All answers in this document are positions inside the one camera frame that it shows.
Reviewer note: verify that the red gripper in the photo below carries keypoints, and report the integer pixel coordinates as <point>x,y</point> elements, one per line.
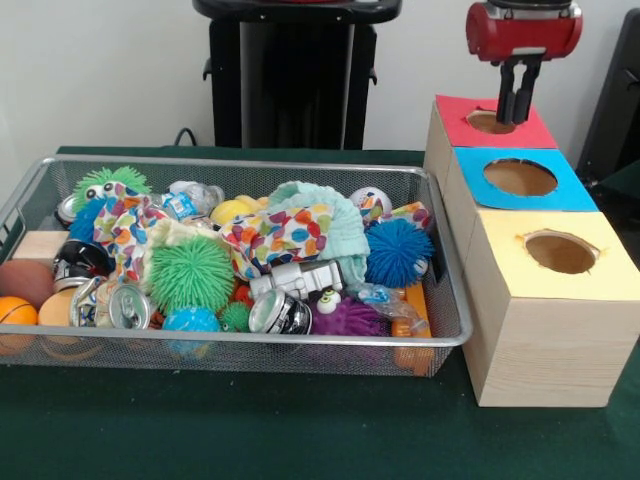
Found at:
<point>525,37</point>

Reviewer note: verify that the wooden box with three holes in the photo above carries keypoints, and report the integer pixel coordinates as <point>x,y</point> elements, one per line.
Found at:
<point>545,350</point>

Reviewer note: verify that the black upright panel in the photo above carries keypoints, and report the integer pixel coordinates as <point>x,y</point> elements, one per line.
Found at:
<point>615,100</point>

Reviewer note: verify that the dark green table cloth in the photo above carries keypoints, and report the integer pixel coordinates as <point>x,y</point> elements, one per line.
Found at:
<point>625,192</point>
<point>250,435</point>

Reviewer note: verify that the blue spiky rubber ball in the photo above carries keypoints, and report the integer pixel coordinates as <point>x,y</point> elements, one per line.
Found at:
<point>397,252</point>

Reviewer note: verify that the mint green cloth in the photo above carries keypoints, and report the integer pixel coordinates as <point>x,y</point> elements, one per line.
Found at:
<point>345,230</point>

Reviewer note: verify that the orange toy building block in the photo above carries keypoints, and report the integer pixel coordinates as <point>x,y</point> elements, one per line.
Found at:
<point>400,330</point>

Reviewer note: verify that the white cloth with colourful dots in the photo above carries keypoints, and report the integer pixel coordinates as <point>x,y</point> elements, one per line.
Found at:
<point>280,235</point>

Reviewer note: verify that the purple spiky toy with eyes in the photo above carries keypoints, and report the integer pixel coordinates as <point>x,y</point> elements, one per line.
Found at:
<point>345,320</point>

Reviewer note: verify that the silver plastic toy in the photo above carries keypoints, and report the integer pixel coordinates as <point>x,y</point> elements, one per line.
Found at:
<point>295,280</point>

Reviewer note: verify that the green spiky rubber ball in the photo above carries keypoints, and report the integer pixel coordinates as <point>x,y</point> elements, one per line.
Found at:
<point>190,275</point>

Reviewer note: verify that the green spiky toy with eyes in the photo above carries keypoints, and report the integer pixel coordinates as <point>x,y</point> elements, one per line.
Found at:
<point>100,180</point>

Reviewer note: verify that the brown mini football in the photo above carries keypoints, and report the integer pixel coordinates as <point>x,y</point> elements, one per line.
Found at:
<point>25,282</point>

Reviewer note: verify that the orange mini basketball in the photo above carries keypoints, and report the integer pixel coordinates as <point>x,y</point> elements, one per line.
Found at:
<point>17,312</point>

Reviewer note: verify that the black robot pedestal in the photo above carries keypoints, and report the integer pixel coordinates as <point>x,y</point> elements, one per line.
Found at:
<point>300,75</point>

